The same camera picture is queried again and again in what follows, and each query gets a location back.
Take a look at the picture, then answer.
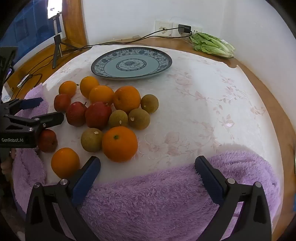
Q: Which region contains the blue patterned ceramic plate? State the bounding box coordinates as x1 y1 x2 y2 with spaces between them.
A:
91 47 173 80

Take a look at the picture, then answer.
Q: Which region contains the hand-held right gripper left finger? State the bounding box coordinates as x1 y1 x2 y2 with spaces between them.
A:
25 156 101 241

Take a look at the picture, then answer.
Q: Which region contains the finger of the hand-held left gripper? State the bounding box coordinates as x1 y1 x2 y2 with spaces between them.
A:
0 97 44 115
5 112 64 133

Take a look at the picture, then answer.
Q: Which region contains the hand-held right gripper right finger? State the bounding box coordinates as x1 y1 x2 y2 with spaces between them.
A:
194 156 272 241

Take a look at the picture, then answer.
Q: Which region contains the phone on table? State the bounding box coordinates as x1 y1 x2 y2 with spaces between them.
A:
17 74 32 88

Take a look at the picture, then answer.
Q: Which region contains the small orange with stalk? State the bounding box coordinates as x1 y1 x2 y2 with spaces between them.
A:
58 81 77 98

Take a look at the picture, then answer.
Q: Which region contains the white wall socket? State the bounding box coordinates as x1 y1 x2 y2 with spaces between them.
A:
172 22 203 37
155 20 173 37

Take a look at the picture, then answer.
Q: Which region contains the fuzzy purple blanket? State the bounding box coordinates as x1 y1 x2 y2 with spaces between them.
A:
11 83 281 241

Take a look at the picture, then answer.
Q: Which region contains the person's left hand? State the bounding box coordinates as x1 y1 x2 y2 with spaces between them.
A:
0 149 15 179

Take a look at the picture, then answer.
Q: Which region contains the black charger plug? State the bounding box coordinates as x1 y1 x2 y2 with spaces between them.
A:
178 24 192 35

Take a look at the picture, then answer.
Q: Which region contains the dark blue window pane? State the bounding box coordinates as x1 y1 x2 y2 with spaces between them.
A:
5 0 63 61

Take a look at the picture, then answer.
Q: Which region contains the large orange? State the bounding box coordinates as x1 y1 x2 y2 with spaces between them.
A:
102 126 139 163
113 86 141 114

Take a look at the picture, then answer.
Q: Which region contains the red apple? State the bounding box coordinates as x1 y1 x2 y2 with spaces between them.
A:
54 94 72 112
85 102 112 131
38 129 58 153
66 101 88 127

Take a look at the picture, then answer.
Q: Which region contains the white box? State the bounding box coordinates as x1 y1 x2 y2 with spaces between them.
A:
0 82 11 103

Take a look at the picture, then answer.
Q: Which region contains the black charger cable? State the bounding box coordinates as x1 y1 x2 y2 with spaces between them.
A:
76 27 183 50

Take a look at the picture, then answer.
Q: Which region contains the bright light panel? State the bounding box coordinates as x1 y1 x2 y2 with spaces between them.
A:
47 0 63 19

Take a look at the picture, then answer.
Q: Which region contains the thin black cable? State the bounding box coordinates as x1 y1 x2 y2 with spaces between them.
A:
10 52 60 99

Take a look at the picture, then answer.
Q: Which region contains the bagged green lettuce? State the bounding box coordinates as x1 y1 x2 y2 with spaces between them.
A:
188 32 235 58

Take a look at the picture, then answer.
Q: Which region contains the wooden window frame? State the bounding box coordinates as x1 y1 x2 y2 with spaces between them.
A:
62 0 88 47

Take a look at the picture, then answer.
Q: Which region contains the small black tripod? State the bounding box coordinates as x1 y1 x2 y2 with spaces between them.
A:
52 14 82 69

